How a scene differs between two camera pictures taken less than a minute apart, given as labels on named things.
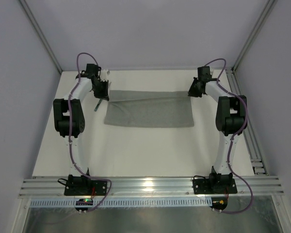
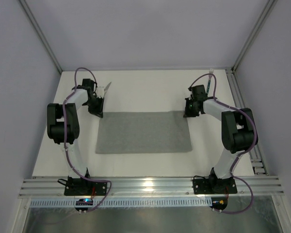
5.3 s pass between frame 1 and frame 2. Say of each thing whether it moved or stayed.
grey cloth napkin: moved
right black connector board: stayed
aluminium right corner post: stayed
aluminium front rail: stayed
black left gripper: moved
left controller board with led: stayed
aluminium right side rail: stayed
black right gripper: moved
